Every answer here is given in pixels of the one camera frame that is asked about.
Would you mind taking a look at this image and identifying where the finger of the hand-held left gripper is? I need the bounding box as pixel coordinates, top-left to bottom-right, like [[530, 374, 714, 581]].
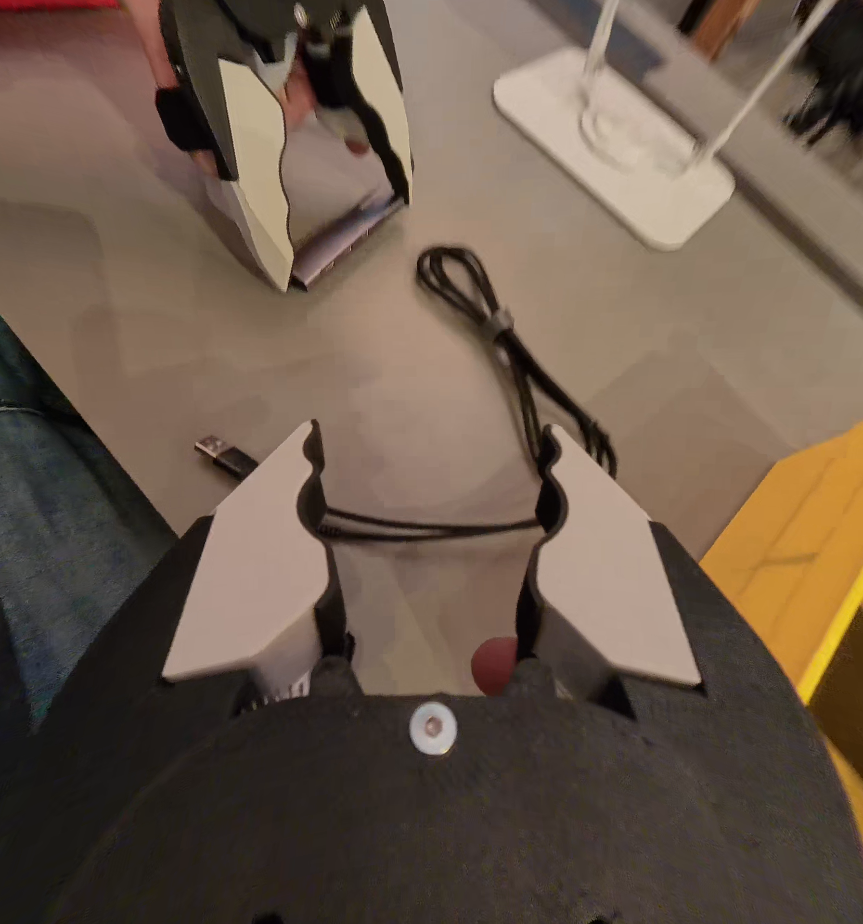
[[217, 56, 296, 293], [347, 6, 415, 208]]

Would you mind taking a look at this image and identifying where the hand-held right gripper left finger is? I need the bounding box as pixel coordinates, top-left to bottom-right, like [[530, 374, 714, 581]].
[[161, 420, 356, 697]]

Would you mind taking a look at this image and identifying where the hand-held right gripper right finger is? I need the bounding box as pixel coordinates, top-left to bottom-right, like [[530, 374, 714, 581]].
[[515, 424, 702, 697]]

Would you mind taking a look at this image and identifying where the grey usb hub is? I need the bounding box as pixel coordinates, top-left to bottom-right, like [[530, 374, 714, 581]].
[[289, 193, 408, 291]]

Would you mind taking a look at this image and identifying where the red plastic bin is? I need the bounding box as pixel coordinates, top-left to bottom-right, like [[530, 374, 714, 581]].
[[0, 0, 123, 13]]

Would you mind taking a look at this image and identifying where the yellow plastic bin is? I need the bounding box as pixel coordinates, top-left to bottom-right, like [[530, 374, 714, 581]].
[[697, 411, 863, 924]]

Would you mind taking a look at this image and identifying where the black braided usb-c cable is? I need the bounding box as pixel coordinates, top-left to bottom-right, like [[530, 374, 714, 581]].
[[193, 245, 620, 544]]

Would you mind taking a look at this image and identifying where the person's left hand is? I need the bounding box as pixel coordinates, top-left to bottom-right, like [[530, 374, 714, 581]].
[[121, 0, 372, 158]]

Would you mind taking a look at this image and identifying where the person's jeans leg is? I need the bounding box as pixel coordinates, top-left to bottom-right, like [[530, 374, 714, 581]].
[[0, 278, 181, 730]]

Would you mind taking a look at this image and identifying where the white metal stand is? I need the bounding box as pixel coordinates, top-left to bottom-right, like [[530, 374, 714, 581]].
[[492, 0, 840, 254]]

